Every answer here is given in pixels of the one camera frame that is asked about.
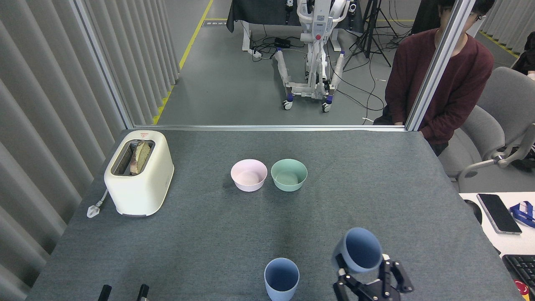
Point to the black power adapter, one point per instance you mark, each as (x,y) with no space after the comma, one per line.
(282,42)

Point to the toasted bread slice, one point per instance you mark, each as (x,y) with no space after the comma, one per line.
(141,156)

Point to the silver aluminium rail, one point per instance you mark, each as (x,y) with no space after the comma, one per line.
(267,127)

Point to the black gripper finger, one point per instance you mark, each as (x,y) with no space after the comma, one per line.
(143,292)
(104,293)

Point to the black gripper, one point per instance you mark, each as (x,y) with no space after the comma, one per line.
(378,292)

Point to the table with black cloth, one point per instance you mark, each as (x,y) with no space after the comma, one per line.
(259,10)

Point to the silver aluminium post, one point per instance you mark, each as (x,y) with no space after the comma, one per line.
(439,62)

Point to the red push button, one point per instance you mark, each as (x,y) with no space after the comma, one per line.
(521,289)

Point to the white power strip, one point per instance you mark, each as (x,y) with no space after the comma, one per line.
(256,53)

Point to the grey office chair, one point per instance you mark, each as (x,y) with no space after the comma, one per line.
(501,100)

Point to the black sneaker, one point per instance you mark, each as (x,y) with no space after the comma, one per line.
(528,159)

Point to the black keyboard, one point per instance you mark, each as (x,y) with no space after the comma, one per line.
(522,267)

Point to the black computer mouse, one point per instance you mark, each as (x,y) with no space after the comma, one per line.
(474,211)

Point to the black smartphone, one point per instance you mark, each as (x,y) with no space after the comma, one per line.
(498,213)

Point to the white side table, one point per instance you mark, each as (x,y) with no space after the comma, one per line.
(514,242)

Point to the white chair back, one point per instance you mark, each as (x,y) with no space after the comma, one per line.
(480,28)

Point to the cream white toaster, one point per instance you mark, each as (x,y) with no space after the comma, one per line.
(142,192)

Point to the blue plastic cup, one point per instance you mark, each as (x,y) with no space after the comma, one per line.
(281,292)
(343,251)

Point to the person in black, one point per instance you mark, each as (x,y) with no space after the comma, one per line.
(527,56)

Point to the black tripod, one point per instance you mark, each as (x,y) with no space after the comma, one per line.
(372,25)

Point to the white wheeled stand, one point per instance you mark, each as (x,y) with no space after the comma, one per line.
(317,29)

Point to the green bowl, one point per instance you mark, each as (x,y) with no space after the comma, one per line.
(288,187)

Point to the pink bowl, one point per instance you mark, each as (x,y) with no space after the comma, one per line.
(246,186)

